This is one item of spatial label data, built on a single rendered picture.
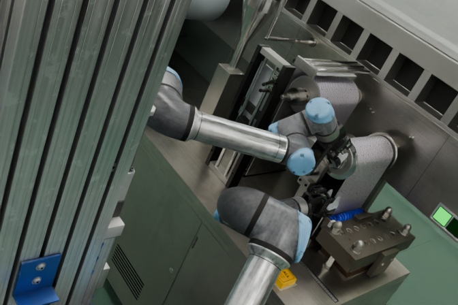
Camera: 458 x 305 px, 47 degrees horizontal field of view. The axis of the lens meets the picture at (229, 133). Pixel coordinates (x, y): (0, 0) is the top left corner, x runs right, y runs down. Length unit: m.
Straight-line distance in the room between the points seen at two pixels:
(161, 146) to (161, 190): 0.18
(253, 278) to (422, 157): 0.99
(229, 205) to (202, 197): 0.64
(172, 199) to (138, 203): 0.24
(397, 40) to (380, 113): 0.28
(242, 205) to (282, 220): 0.10
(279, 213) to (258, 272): 0.15
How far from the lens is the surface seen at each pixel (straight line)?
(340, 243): 1.87
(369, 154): 1.89
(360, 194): 2.03
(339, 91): 2.00
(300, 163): 1.41
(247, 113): 1.99
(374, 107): 2.15
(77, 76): 0.79
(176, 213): 2.10
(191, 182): 2.00
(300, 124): 1.53
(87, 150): 0.89
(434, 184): 2.06
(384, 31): 2.15
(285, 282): 1.76
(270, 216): 1.30
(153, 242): 2.26
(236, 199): 1.31
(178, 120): 1.32
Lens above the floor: 2.02
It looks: 28 degrees down
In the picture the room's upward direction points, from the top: 25 degrees clockwise
